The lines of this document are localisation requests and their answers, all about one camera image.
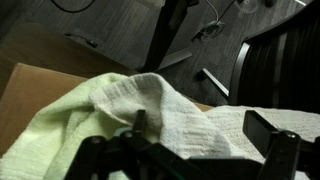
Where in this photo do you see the light green towel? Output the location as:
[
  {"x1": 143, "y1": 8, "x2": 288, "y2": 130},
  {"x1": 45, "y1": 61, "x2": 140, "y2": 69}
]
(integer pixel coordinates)
[{"x1": 0, "y1": 73, "x2": 161, "y2": 180}]

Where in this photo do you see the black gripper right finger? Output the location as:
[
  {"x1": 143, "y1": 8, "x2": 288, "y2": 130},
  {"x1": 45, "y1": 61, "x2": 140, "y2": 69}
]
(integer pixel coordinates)
[{"x1": 242, "y1": 109, "x2": 320, "y2": 180}]

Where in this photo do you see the black floor cable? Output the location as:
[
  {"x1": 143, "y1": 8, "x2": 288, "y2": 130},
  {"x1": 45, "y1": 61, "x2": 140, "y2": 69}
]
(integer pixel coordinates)
[{"x1": 49, "y1": 0, "x2": 97, "y2": 14}]

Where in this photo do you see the grey office chair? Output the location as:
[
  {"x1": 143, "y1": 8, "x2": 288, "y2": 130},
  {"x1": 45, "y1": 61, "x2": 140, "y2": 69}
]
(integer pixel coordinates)
[{"x1": 196, "y1": 0, "x2": 320, "y2": 114}]

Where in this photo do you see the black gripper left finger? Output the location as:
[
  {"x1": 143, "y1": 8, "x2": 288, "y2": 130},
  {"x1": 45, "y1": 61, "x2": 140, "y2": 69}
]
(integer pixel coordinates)
[{"x1": 64, "y1": 109, "x2": 214, "y2": 180}]

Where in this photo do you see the grey cable bundle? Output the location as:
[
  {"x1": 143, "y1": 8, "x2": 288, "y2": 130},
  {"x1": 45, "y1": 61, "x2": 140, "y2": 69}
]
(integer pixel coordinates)
[{"x1": 191, "y1": 0, "x2": 234, "y2": 43}]

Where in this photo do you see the black metal leg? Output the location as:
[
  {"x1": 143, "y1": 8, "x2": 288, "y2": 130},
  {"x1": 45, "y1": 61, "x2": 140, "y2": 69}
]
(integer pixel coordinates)
[{"x1": 143, "y1": 0, "x2": 200, "y2": 73}]

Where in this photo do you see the large brown cardboard box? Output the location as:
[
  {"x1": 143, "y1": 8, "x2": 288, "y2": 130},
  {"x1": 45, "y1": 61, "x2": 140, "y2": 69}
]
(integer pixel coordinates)
[{"x1": 0, "y1": 62, "x2": 214, "y2": 158}]

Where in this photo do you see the white towel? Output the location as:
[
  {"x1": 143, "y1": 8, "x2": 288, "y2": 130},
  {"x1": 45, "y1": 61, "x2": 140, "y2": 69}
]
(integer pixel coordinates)
[{"x1": 89, "y1": 72, "x2": 320, "y2": 180}]

